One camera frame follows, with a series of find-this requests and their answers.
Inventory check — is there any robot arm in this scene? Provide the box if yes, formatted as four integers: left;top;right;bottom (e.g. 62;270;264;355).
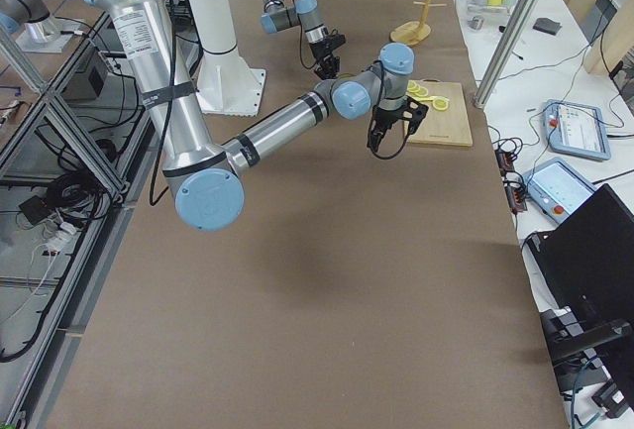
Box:
86;0;427;231
261;0;346;79

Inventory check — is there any clear plastic tray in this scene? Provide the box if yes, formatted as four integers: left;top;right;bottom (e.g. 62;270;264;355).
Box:
467;0;513;15

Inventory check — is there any lemon slice top right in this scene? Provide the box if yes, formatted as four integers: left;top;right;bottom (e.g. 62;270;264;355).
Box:
407;81;421;92

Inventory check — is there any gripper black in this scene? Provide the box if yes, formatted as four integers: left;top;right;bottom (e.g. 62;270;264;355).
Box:
367;107;404;152
310;33;340;79

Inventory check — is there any lemon slice middle overlapped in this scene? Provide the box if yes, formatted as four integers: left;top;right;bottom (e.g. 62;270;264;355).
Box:
412;85;428;96

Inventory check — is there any near teach pendant tablet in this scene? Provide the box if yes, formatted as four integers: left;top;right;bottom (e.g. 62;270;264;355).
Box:
523;158;596;224

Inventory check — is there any black orange usb hub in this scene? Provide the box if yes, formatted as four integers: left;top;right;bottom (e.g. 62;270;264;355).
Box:
495;147;527;215

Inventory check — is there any bamboo cutting board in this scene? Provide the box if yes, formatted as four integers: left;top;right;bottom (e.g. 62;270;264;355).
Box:
407;80;473;147

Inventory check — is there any black monitor with stand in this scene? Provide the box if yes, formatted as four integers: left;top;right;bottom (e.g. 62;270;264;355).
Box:
526;184;633;419

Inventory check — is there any small metal cylinder weight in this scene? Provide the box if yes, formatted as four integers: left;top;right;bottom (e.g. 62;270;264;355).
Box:
469;15;484;31

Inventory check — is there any aluminium side frame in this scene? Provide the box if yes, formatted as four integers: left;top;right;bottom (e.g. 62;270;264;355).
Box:
1;17;156;428

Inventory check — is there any far teach pendant tablet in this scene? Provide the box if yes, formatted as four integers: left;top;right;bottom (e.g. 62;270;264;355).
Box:
543;99;611;161

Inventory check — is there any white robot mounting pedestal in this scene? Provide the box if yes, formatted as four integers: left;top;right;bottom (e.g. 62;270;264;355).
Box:
189;0;265;117

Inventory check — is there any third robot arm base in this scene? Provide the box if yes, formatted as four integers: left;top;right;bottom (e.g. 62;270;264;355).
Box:
1;0;71;54

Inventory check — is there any teach pendant tablet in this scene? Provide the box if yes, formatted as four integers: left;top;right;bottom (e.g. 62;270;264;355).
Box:
523;158;596;224
543;99;611;161

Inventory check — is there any small black square pad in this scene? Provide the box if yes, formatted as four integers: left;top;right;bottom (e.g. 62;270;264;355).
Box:
532;17;562;36

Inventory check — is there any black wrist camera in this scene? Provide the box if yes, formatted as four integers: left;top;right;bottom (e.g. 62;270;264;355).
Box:
401;96;428;138
326;30;346;52

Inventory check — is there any lemon slice on knife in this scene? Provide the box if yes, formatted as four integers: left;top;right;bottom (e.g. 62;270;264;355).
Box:
431;96;450;111

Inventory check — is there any aluminium frame post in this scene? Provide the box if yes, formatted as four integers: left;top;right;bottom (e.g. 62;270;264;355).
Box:
474;0;539;109

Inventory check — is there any wooden cup storage rack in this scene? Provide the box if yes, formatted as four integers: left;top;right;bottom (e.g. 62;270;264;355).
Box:
389;0;453;48

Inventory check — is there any yellow plastic knife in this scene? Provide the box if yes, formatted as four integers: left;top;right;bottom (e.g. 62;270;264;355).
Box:
412;95;435;102

